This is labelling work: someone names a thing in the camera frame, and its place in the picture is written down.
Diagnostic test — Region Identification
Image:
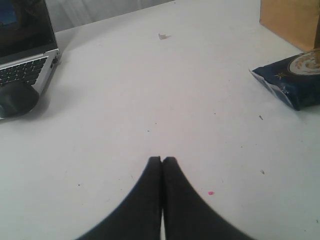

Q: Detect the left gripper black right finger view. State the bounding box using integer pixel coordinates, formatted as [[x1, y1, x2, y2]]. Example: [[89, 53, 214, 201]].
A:
[[162, 157, 251, 240]]

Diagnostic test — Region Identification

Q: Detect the spaghetti packet blue orange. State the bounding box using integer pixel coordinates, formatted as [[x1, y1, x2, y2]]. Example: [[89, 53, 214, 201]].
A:
[[250, 48, 320, 111]]

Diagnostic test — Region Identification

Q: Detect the small white paper scrap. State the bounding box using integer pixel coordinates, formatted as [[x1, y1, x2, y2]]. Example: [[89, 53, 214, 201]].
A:
[[158, 33, 171, 40]]

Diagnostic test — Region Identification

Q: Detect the silver laptop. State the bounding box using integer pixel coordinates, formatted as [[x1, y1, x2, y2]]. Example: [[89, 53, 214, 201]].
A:
[[0, 0, 62, 121]]

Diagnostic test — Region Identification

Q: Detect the brown paper bag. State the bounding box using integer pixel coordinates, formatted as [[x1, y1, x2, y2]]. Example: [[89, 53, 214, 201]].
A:
[[259, 0, 320, 52]]

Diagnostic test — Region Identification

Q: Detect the black computer mouse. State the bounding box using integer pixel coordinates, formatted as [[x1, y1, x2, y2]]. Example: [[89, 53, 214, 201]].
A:
[[0, 81, 40, 119]]

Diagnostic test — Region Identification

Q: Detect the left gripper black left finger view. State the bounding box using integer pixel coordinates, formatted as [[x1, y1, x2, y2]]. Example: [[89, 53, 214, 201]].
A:
[[79, 156, 163, 240]]

